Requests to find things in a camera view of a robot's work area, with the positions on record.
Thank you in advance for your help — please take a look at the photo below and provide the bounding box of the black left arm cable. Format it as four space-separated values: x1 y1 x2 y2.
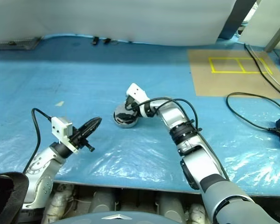
23 108 54 175

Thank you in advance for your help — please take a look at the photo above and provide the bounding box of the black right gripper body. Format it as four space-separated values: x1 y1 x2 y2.
125 94 140 112

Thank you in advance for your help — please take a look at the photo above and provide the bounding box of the clear thin cable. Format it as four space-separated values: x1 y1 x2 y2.
249 49 280 92

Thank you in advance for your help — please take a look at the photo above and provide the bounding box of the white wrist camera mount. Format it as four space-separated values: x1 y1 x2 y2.
51 116 80 154
125 83 152 119

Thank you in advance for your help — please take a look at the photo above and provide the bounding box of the aluminium profile bar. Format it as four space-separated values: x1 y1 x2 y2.
263 15 280 52

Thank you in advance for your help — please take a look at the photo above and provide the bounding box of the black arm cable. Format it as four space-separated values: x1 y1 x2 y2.
23 108 54 175
125 97 231 182

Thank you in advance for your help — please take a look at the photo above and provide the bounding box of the white side panel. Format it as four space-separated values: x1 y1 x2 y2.
238 0 280 45

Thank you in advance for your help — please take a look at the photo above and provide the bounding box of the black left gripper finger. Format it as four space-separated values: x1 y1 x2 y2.
80 119 103 141
76 117 103 135

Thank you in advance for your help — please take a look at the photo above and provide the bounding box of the black power cable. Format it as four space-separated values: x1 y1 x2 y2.
244 43 280 101
225 92 280 132

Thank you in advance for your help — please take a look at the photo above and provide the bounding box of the grey robot torso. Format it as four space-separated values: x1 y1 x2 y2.
60 206 203 224

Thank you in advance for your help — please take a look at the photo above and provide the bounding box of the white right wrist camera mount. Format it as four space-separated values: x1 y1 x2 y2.
125 83 152 119

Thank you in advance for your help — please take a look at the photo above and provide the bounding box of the white backdrop board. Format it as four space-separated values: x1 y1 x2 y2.
0 0 238 45

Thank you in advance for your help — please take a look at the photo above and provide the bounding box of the pale rounded shape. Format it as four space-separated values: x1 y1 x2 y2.
157 193 186 217
46 183 73 223
188 203 206 224
91 191 119 213

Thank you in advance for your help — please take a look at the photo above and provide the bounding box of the dark grey post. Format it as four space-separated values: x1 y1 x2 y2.
218 0 257 40

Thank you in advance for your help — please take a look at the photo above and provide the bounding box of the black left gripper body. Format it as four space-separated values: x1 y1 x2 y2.
69 129 96 153

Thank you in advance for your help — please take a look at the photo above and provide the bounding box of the grey round motor housing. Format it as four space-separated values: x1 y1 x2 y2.
112 104 140 128

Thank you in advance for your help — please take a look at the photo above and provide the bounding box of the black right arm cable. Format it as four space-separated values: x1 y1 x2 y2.
125 97 231 182

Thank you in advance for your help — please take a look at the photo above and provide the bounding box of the brown cardboard sheet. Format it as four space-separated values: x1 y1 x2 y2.
187 49 280 100

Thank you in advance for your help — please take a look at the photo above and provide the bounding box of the black fabric strap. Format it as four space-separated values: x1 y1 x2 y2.
0 172 30 224

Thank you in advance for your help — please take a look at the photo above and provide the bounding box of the blue plastic table cover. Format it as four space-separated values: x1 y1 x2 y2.
0 32 280 196

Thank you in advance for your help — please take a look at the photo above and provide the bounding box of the grey flat tray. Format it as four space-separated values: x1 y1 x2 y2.
0 36 42 51

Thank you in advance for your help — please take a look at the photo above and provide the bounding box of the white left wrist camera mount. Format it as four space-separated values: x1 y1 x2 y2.
51 116 80 154

